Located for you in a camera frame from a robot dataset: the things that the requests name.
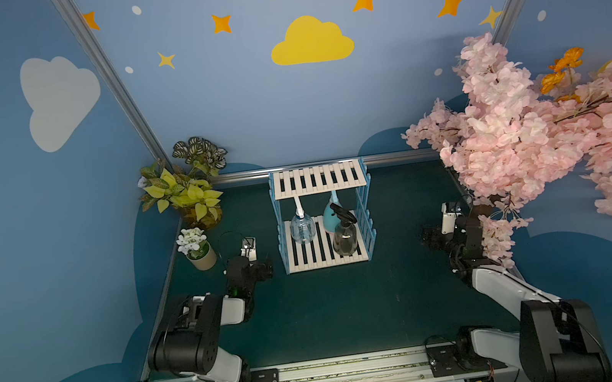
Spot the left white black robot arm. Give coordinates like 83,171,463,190
147,256,274,382

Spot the green leafy plant glass vase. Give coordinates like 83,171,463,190
138,137,227,231

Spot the white flower small beige pot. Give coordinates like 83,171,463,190
176,228,218,272

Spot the dark smoky spray bottle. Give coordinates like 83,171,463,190
330,203,359,257

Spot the blue white slatted shelf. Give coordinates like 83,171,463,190
269,158,377,274

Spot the clear spray bottle white nozzle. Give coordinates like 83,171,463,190
290,196,317,245

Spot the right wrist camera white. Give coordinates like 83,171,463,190
441,202,463,235

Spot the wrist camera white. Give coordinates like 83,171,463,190
441,202,463,235
240,236,258,262

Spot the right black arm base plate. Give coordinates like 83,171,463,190
425,343,507,378

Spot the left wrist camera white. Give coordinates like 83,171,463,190
240,236,258,262

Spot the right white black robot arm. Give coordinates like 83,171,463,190
421,214,612,382

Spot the pink cherry blossom tree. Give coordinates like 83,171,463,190
403,34,612,268

